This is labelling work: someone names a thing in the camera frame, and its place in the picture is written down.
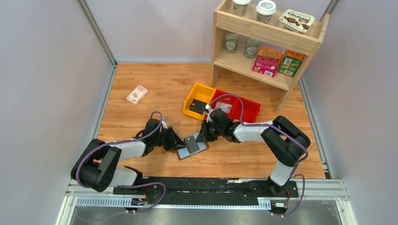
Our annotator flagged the brown leather card holder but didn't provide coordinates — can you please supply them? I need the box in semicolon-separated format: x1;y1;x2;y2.
177;132;208;160

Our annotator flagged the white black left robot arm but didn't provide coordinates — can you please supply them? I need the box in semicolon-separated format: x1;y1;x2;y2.
71;119;186;192

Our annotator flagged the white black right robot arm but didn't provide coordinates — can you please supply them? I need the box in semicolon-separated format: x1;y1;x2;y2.
196;106;311;187

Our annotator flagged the card in red bin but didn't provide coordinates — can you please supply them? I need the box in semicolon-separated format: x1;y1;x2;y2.
215;102;232;114

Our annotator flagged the black card in yellow bin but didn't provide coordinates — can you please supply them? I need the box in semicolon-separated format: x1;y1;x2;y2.
189;99;207;115

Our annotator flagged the white pink card box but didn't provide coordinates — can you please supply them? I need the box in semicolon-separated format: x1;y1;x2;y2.
126;85;149;105

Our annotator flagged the red plastic bin near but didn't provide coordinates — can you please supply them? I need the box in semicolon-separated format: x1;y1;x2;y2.
211;89;240;121

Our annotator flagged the red plastic bin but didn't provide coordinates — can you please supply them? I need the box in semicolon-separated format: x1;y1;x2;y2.
231;98;261;123
211;89;240;121

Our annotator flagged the red plastic bin far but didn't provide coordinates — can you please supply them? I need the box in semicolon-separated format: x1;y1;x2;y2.
231;98;261;123

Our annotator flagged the yellow plastic bin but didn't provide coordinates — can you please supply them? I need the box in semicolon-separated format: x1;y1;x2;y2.
182;82;216;120

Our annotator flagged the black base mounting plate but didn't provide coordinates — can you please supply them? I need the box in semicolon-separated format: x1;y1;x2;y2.
113;177;299;206

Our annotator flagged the pink orange snack box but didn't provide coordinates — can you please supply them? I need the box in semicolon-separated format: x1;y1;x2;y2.
252;47;282;77

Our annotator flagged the glass jar right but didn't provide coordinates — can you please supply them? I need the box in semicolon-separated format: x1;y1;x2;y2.
244;37;260;59

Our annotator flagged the glass jar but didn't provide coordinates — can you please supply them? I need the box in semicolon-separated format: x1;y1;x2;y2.
224;31;239;53
244;37;260;59

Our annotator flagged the wooden two-tier shelf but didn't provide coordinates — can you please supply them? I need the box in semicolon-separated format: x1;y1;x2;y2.
210;0;330;112

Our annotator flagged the glass jar left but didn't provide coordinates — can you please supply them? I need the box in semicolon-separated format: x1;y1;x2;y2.
224;31;239;53

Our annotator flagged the green orange snack box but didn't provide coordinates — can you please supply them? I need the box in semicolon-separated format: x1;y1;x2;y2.
278;49;305;77

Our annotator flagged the paper cup left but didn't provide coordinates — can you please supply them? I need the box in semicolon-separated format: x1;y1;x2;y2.
233;0;251;16

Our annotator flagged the paper cup white lid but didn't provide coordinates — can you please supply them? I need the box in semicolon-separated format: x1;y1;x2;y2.
256;0;276;24

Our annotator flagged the Chobani yogurt cup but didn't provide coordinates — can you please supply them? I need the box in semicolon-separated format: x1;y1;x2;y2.
279;9;315;33

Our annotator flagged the aluminium table frame rail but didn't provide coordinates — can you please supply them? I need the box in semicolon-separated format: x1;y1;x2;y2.
56;177;357;225

